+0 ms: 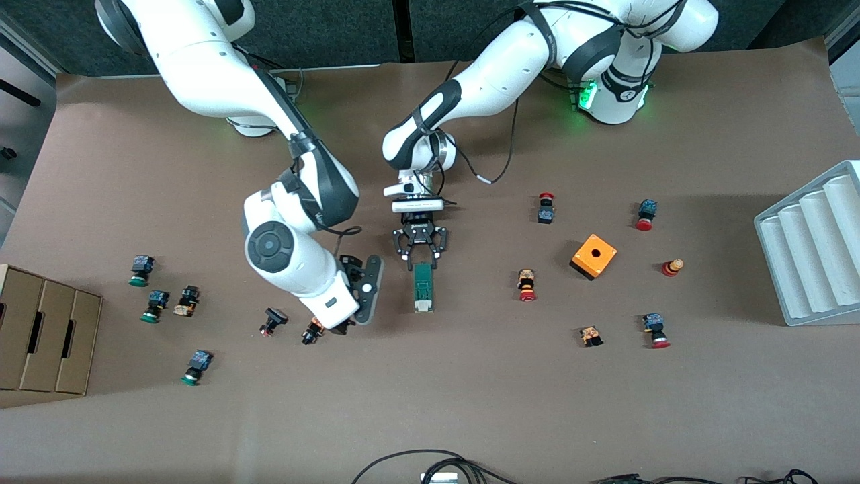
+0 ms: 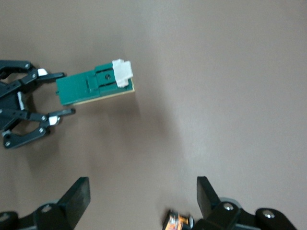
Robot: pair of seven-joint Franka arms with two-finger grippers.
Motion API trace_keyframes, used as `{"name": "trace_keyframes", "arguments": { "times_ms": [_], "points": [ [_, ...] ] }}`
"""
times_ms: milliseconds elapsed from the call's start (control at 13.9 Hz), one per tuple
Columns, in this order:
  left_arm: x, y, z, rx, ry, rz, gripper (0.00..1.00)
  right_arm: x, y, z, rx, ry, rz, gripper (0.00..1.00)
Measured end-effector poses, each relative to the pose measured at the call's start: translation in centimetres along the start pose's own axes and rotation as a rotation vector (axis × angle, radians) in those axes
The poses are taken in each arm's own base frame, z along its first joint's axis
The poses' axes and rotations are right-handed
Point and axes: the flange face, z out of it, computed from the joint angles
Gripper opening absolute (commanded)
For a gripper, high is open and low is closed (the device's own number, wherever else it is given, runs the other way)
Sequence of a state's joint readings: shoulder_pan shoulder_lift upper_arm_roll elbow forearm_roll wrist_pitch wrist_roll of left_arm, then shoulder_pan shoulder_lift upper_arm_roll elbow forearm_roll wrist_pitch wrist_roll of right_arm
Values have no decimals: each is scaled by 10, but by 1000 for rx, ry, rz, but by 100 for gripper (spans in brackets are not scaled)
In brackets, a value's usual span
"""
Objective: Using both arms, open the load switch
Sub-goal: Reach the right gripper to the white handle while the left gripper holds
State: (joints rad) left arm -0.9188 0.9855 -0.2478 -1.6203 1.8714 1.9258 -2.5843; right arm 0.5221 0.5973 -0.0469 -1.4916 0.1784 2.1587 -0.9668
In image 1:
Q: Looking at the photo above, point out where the green load switch white slider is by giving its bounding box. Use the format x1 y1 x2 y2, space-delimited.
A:
413 262 435 314

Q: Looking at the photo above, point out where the black selector with orange block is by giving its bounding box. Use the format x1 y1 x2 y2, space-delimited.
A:
301 316 329 346

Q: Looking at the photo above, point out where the black square pushbutton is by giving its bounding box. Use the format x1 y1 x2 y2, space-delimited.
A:
259 307 289 337

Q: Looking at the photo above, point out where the brown paper table cover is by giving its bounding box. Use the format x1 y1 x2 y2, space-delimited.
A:
0 37 860 484

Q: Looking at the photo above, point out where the green pushbutton with blue block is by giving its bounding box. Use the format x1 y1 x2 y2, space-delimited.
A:
180 349 214 387
140 290 170 324
129 255 155 288

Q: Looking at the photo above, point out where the brown cardboard box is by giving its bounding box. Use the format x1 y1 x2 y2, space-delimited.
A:
0 264 103 396

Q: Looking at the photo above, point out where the grey ridged tray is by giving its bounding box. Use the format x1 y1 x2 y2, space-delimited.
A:
754 160 860 327

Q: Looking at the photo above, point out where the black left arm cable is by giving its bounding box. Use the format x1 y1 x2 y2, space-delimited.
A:
440 94 522 186

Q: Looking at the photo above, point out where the black looped cable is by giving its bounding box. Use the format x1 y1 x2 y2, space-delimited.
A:
351 449 518 484

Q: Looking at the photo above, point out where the orange button enclosure box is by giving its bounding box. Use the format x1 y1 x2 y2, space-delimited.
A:
570 233 618 282

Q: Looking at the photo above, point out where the right arm base cable bundle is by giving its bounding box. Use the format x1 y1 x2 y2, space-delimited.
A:
259 57 304 98

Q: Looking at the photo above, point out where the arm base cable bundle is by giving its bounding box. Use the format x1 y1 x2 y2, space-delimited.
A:
259 57 304 98
537 67 580 96

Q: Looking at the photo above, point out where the black vertical post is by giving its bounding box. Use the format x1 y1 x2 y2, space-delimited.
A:
393 0 415 65

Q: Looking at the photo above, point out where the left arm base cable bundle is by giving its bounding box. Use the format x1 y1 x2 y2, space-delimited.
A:
537 67 580 96

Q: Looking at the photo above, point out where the black cable bundle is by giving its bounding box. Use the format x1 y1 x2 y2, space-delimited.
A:
591 469 820 484

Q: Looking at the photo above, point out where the black handle bar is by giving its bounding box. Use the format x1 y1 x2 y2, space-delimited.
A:
0 79 41 108

